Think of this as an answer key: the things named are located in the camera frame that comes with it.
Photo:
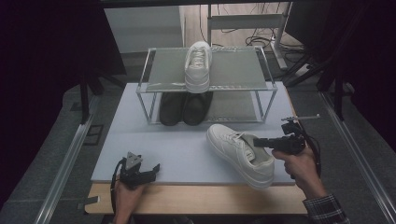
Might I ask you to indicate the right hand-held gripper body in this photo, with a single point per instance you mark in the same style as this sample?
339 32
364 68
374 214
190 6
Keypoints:
292 143

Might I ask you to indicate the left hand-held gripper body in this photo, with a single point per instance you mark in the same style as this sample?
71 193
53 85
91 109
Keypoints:
134 176

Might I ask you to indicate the white sneaker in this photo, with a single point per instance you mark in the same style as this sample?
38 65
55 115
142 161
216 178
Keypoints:
198 68
236 152

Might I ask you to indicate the black slipper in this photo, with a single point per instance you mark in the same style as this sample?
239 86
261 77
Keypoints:
172 109
196 109

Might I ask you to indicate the two-tier metal shoe rack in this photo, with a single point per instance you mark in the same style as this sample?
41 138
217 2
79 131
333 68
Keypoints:
236 68

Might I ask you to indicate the person's left hand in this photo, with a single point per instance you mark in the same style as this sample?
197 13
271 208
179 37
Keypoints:
126 202

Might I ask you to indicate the person's right hand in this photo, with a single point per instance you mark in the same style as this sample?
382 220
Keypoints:
303 171

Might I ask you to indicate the pale grey board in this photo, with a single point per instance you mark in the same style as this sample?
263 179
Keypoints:
155 149

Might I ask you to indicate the black tape piece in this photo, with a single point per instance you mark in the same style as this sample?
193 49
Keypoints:
88 202

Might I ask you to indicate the black stand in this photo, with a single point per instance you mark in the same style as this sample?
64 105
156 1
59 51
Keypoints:
337 90
84 99

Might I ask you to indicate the dark curtain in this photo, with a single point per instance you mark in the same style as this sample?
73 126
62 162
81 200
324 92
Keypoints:
370 62
40 62

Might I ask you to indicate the white metal stand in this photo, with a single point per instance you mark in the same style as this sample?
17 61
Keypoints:
246 21

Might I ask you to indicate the grey cabinet panel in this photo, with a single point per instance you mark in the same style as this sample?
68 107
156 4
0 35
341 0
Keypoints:
143 29

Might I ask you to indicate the aluminium rail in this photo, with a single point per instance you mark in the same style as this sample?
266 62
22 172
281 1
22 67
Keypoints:
65 168
358 155

